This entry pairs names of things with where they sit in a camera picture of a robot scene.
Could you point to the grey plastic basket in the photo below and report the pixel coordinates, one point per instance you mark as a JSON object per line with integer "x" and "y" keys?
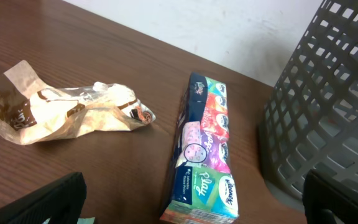
{"x": 311, "y": 118}

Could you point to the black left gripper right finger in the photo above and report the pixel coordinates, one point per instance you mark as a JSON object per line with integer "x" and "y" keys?
{"x": 324, "y": 199}

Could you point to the beige brown rice bag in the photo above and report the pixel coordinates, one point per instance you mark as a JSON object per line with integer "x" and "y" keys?
{"x": 33, "y": 111}

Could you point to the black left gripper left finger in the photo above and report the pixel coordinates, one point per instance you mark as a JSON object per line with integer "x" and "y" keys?
{"x": 60, "y": 201}

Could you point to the colourful Kleenex tissue pack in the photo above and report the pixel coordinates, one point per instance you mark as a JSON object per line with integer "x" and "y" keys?
{"x": 200, "y": 187}

